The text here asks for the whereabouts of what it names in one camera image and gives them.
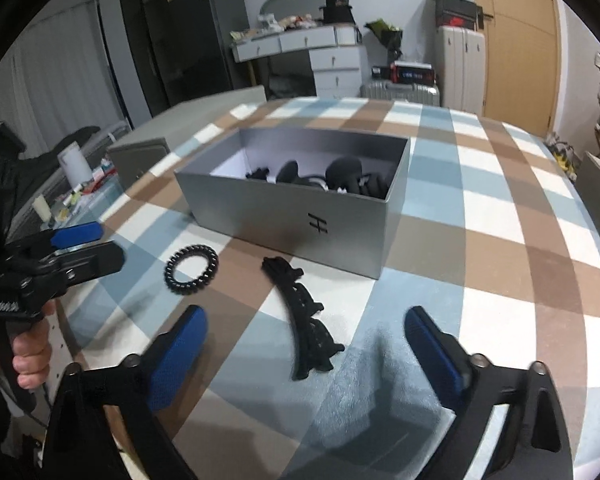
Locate grey rectangular cardboard box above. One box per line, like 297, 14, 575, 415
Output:
175, 127, 411, 278

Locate large black hair claw clip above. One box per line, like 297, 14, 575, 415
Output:
277, 155, 397, 198

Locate black red shoe box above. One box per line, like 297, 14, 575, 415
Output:
390, 61, 436, 86

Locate white drawer desk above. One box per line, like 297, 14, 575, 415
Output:
232, 24, 370, 100

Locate black spiral hair tie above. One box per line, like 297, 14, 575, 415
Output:
162, 242, 221, 292

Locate black tall wardrobe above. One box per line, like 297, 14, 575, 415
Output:
120, 0, 250, 116

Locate grey arched mirror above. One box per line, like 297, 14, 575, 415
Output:
259, 0, 326, 21

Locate silver hard-shell suitcase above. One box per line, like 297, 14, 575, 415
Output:
361, 80, 441, 106

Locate grey bedside cabinet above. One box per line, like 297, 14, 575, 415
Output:
107, 86, 266, 190

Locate black stacked shoe boxes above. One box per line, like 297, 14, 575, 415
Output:
434, 0, 479, 30

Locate wooden door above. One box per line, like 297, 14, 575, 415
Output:
476, 0, 560, 138

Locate black top hat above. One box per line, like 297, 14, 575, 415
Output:
321, 0, 355, 24

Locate long black banana hair clip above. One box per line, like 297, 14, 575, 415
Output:
261, 256, 346, 382

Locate plaid blue brown bed cover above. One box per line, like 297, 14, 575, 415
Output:
61, 98, 600, 479

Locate small black hair claw clip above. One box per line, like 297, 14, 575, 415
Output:
245, 167, 275, 183

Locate person's left hand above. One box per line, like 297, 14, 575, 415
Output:
12, 299, 57, 390

